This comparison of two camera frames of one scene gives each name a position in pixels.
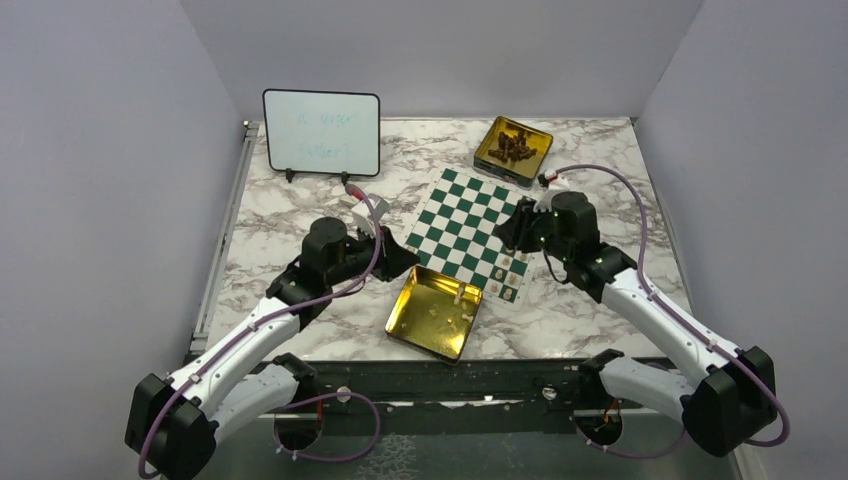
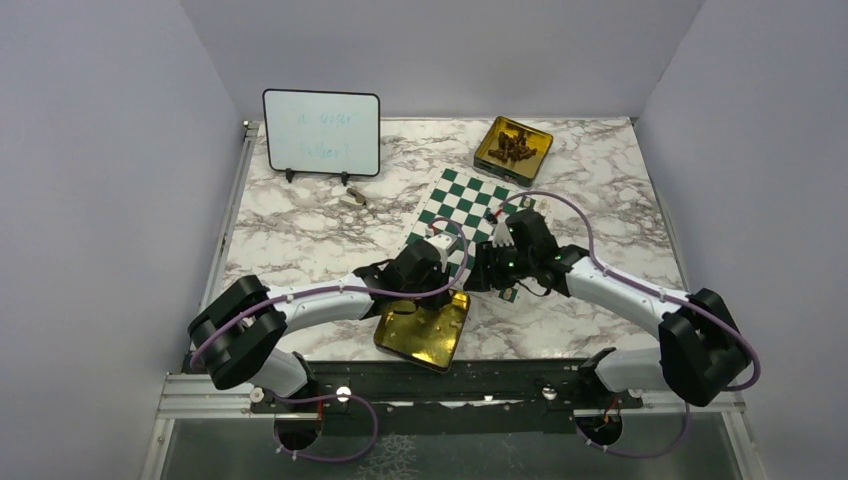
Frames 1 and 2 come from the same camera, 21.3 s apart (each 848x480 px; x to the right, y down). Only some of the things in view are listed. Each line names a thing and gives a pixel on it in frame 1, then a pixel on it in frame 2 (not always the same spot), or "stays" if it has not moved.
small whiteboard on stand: x=322 y=132 stays
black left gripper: x=394 y=258 → x=436 y=301
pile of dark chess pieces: x=512 y=148 stays
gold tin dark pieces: x=512 y=152 stays
